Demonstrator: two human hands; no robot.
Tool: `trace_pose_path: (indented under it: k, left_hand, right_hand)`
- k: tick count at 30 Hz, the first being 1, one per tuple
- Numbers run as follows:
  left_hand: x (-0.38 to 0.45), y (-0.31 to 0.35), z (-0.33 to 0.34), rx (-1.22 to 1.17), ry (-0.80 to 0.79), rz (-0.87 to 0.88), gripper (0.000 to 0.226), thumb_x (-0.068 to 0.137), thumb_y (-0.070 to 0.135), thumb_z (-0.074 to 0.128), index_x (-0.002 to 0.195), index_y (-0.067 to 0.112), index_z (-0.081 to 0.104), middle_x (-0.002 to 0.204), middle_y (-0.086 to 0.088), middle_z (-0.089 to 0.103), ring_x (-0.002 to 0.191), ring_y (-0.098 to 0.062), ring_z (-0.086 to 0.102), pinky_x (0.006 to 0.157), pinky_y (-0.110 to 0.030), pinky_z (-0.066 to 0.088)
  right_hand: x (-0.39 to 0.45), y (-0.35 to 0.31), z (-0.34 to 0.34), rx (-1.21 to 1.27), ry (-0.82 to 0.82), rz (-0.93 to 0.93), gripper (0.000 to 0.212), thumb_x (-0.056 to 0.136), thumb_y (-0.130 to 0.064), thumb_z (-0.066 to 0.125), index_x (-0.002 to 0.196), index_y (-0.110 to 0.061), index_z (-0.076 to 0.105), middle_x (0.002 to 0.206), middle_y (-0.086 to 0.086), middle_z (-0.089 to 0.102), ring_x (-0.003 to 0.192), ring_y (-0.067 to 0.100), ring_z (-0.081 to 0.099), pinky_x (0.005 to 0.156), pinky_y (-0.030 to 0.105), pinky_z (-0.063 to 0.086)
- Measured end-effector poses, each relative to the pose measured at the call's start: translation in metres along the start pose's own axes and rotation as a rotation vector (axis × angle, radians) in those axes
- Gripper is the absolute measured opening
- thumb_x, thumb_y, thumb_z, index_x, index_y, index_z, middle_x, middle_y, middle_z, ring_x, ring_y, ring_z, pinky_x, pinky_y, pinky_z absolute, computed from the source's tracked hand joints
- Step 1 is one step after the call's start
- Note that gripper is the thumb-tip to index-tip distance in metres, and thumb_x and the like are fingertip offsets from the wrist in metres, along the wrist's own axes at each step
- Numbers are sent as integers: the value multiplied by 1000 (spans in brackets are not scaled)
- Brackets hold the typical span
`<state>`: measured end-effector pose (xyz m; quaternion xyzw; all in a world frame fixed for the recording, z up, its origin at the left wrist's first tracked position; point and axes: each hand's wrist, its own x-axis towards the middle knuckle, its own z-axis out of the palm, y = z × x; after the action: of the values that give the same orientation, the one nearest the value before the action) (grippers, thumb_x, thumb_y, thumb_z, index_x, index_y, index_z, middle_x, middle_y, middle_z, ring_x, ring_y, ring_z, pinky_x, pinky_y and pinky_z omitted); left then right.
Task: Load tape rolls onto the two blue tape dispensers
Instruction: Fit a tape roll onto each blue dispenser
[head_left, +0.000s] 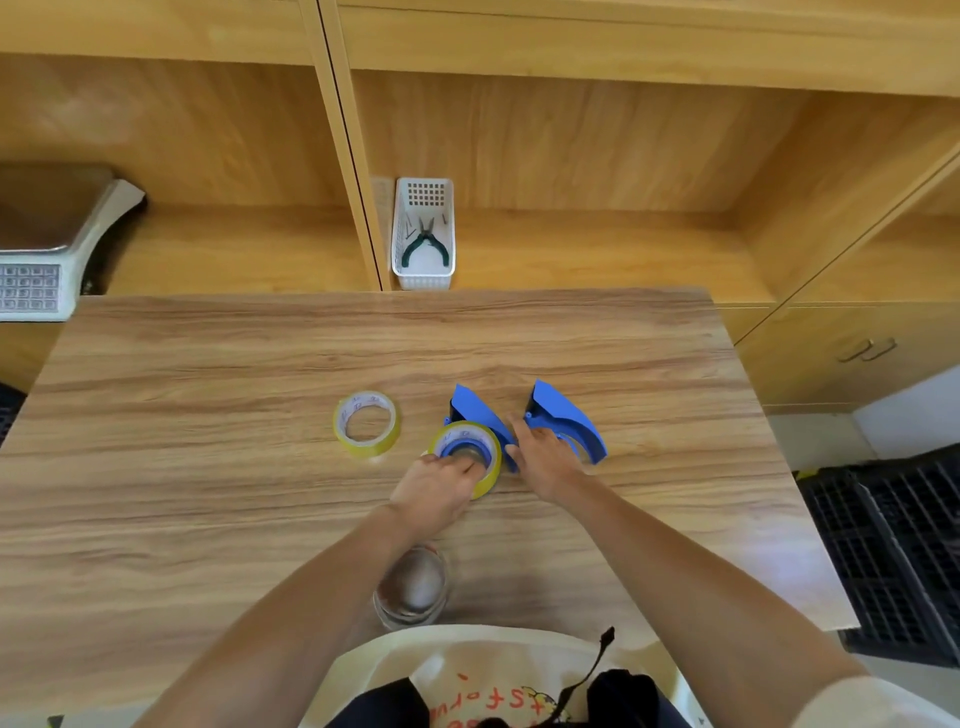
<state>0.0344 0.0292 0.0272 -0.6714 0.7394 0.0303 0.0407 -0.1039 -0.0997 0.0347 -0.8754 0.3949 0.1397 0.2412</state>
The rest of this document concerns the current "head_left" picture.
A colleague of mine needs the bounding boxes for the black cord strap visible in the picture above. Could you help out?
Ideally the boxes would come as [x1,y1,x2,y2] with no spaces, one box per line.
[551,626,617,725]

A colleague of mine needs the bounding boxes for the blue tape dispenser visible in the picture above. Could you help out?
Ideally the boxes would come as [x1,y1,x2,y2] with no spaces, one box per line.
[522,378,609,467]
[443,383,521,476]

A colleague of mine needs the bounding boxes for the person's right hand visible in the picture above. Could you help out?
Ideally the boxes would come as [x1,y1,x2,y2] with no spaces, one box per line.
[504,414,594,506]

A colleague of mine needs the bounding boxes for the cream printed shirt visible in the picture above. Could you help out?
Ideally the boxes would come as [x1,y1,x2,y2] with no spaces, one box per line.
[298,624,714,728]

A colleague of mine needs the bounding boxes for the wooden shelf cabinet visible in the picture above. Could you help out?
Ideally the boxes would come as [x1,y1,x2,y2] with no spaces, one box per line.
[0,0,960,415]

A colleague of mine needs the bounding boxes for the person's right forearm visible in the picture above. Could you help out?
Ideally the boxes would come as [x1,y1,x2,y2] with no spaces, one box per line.
[551,472,875,728]

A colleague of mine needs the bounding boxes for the white plastic basket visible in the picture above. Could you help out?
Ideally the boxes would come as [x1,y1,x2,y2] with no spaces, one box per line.
[390,176,457,292]

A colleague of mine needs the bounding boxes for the grey weighing scale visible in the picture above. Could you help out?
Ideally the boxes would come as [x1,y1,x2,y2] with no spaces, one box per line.
[0,164,148,324]

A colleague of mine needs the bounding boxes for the yellow tape roll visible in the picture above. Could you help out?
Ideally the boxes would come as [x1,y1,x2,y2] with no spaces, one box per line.
[426,420,504,501]
[332,390,402,459]

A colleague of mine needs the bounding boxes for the metal cabinet handle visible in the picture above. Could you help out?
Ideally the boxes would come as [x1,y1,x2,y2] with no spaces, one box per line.
[835,338,900,365]

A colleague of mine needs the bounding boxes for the black plastic crate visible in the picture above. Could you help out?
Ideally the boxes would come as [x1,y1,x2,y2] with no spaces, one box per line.
[795,442,960,670]

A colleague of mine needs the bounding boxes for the black trousers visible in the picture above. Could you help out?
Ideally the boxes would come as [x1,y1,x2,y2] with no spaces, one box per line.
[324,669,682,728]

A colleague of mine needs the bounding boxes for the clear tape roll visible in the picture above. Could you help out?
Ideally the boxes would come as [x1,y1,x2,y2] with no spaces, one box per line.
[372,543,452,632]

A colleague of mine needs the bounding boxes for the person's left hand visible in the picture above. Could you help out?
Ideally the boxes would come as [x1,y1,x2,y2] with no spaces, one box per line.
[388,452,487,538]

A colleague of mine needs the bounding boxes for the person's left forearm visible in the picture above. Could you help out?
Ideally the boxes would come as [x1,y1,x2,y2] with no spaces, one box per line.
[133,504,445,728]

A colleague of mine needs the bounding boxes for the green-handled pliers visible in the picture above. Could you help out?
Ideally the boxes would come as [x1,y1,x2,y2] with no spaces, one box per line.
[400,215,452,270]

